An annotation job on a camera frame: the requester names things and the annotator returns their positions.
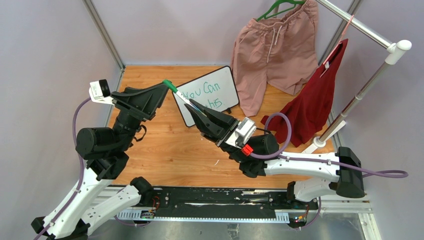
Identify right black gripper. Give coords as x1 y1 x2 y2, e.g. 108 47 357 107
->
185 99 250 163

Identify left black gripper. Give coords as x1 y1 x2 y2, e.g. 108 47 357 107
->
113 80 174 151

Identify green marker cap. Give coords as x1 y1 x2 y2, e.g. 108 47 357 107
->
162 79 179 93

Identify green whiteboard marker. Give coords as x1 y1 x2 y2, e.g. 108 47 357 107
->
172 89 200 112

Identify small black-framed whiteboard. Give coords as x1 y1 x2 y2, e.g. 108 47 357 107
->
176 65 240 112

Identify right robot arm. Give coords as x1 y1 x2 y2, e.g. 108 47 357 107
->
185 99 365 209

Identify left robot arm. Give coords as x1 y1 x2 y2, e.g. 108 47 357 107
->
31 79 168 240

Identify dark red garment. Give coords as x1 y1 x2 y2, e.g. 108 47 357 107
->
280 38 349 147

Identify pink shorts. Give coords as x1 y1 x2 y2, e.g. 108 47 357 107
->
230 0 319 117

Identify pink clothes hanger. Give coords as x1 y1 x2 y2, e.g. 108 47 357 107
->
320 14 355 77

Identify green clothes hanger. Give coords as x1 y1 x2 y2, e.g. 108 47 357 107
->
256 0 306 21

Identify metal clothes rack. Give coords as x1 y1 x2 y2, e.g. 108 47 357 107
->
304 0 413 153

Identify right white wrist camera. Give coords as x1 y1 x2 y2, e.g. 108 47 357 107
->
224 117 257 150

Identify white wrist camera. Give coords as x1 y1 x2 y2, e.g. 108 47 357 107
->
88 79 114 105
224 117 257 150

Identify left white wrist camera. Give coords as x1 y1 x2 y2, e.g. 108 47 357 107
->
88 79 114 105

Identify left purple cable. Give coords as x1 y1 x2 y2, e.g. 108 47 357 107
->
33 97 94 240

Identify purple cable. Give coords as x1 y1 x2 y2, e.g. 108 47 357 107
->
33 97 94 240
241 112 409 229

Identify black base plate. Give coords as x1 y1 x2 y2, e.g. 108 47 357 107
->
134 186 319 222

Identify aluminium rail frame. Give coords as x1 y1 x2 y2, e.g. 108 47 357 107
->
111 186 381 240

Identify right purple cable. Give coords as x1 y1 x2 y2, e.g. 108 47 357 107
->
241 112 409 229

